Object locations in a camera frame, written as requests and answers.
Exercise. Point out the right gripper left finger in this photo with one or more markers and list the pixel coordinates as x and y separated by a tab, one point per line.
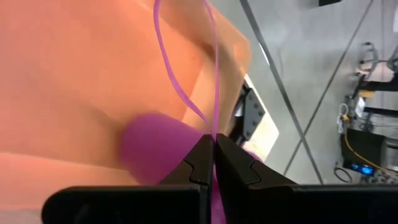
192	174

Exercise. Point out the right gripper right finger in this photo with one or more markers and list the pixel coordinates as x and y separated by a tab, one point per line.
239	174

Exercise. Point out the black computer with blue light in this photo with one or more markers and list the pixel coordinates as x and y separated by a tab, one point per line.
363	146

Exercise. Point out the orange translucent plastic bin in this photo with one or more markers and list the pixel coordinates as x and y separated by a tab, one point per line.
77	77

